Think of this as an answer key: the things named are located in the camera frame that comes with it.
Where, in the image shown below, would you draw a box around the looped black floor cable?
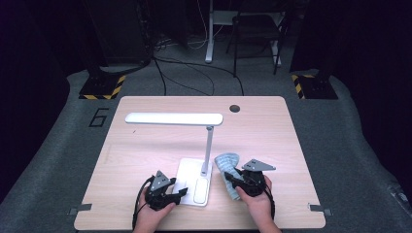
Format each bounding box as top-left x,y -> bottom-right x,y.
154,59 -> 216,97

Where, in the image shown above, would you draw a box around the black chair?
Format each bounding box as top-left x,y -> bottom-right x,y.
225,0 -> 290,78

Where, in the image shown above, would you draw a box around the person's left hand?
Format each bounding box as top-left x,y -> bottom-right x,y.
133,195 -> 178,233

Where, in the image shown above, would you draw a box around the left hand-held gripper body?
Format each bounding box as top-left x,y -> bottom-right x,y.
144,170 -> 181,212

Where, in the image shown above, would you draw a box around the grey metal table bracket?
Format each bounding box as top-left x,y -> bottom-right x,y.
307,202 -> 333,216
67,203 -> 93,216

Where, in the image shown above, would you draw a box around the dark equipment cabinet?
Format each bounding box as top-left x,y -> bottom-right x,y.
86,0 -> 154,67

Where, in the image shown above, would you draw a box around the black stand base yellow stripes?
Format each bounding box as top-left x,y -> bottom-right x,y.
78,75 -> 126,101
291,73 -> 339,100

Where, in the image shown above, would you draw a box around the light blue cloth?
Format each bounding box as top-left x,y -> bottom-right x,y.
214,152 -> 243,202

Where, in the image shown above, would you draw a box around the person's right hand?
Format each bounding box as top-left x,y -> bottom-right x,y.
235,176 -> 277,224

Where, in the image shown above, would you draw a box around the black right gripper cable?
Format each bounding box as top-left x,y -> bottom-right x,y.
263,187 -> 277,221

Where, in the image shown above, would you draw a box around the white desk lamp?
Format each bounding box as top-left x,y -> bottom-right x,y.
124,112 -> 224,208

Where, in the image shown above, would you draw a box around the white table frame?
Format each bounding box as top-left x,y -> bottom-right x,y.
204,0 -> 287,67

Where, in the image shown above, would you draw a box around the white cable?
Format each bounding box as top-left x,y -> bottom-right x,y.
186,0 -> 225,50

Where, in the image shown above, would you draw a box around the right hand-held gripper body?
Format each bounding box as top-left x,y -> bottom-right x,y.
239,158 -> 277,198

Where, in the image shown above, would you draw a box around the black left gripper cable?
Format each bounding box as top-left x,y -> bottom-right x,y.
131,175 -> 155,231

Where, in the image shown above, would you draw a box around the long black floor cable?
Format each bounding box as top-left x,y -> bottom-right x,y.
152,56 -> 246,97

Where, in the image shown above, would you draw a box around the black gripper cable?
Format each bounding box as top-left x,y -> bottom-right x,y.
131,175 -> 155,231
263,187 -> 277,221

